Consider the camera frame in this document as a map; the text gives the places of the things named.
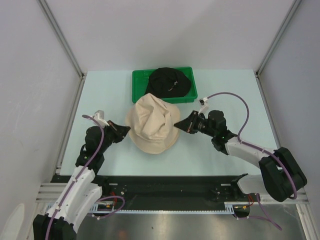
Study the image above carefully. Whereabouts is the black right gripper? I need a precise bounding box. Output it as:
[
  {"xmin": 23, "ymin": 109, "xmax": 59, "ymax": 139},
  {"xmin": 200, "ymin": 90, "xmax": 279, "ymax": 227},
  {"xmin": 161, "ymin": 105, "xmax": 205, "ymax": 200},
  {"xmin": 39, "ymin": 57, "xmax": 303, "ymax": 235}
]
[{"xmin": 174, "ymin": 110, "xmax": 216, "ymax": 138}]

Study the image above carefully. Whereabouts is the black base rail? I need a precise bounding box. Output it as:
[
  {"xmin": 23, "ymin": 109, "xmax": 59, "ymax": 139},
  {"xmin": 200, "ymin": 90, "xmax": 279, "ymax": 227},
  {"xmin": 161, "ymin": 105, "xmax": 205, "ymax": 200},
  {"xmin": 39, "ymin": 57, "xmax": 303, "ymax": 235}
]
[{"xmin": 51, "ymin": 174, "xmax": 251, "ymax": 212}]

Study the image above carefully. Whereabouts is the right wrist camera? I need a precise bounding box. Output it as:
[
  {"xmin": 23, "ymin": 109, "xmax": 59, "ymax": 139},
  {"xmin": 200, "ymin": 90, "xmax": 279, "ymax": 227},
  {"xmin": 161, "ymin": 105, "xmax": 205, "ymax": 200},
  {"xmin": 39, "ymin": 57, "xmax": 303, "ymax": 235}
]
[{"xmin": 198, "ymin": 97, "xmax": 209, "ymax": 114}]

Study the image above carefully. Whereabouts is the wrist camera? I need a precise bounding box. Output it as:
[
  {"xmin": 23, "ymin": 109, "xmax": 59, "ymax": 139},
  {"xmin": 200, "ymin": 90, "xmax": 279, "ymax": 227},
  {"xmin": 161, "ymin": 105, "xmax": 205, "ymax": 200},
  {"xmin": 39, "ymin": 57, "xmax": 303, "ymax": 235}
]
[
  {"xmin": 198, "ymin": 97, "xmax": 209, "ymax": 114},
  {"xmin": 93, "ymin": 110, "xmax": 109, "ymax": 128}
]

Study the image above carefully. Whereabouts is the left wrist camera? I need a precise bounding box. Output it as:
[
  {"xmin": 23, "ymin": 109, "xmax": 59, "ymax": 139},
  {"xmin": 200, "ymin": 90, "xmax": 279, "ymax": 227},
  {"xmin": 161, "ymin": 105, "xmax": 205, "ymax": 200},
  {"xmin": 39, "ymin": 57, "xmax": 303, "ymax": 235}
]
[{"xmin": 93, "ymin": 110, "xmax": 109, "ymax": 128}]

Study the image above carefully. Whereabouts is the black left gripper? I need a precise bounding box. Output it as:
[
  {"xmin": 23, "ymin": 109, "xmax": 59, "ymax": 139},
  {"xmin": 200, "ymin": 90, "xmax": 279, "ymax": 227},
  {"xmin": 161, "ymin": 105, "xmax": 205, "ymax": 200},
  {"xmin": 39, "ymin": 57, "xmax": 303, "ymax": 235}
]
[{"xmin": 98, "ymin": 120, "xmax": 130, "ymax": 153}]

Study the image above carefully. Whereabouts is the aluminium frame post right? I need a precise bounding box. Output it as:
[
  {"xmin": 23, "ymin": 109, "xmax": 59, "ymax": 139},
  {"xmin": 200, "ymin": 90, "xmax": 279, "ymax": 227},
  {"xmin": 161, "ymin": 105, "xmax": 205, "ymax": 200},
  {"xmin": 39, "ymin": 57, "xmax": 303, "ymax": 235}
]
[{"xmin": 255, "ymin": 0, "xmax": 304, "ymax": 78}]

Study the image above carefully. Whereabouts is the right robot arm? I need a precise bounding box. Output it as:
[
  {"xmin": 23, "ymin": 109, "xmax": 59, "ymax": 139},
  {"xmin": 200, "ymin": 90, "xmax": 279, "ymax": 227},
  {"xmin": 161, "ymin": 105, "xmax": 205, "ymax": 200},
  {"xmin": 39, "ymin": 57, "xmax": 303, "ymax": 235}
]
[{"xmin": 174, "ymin": 110, "xmax": 308, "ymax": 202}]

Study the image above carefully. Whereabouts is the beige smile bucket hat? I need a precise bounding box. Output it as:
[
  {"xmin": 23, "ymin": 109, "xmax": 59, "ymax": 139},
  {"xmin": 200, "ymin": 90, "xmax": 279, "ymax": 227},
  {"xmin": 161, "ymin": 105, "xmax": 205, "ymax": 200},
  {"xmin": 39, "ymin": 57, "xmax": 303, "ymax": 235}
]
[{"xmin": 125, "ymin": 93, "xmax": 181, "ymax": 154}]

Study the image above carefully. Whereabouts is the aluminium frame post left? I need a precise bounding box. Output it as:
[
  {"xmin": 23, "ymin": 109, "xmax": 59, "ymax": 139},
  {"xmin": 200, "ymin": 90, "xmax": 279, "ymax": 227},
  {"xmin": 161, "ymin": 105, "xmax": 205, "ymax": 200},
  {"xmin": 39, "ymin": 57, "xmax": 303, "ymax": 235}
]
[{"xmin": 36, "ymin": 0, "xmax": 84, "ymax": 79}]

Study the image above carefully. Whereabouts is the green plastic tray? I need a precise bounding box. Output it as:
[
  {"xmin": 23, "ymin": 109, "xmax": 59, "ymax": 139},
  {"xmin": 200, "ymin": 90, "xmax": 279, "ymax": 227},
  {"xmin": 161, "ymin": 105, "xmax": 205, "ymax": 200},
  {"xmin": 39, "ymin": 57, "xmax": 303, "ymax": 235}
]
[{"xmin": 132, "ymin": 66, "xmax": 198, "ymax": 104}]

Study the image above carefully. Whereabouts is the white cable duct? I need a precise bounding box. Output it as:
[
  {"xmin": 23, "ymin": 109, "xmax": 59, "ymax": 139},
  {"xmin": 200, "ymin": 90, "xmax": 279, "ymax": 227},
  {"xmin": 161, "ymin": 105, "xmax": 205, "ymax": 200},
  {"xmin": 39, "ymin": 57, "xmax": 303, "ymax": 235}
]
[{"xmin": 88, "ymin": 203, "xmax": 250, "ymax": 215}]

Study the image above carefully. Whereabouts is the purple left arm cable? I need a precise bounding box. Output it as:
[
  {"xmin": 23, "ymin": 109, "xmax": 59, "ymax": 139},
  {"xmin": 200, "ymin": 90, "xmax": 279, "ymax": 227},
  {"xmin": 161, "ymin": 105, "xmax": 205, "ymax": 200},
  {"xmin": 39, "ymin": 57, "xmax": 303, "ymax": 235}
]
[{"xmin": 46, "ymin": 114, "xmax": 106, "ymax": 240}]

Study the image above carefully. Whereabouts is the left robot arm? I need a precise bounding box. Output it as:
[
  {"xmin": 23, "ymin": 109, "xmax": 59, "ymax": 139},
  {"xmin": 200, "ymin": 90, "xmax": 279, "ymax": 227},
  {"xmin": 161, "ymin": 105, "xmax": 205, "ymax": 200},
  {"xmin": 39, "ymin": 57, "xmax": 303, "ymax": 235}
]
[{"xmin": 32, "ymin": 120, "xmax": 130, "ymax": 240}]

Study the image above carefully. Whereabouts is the aluminium frame post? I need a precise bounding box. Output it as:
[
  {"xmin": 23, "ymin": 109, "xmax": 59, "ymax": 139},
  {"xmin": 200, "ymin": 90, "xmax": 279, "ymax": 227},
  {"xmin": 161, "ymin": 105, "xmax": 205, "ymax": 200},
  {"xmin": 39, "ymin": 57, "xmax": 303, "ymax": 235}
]
[
  {"xmin": 255, "ymin": 0, "xmax": 304, "ymax": 78},
  {"xmin": 36, "ymin": 0, "xmax": 84, "ymax": 79}
]

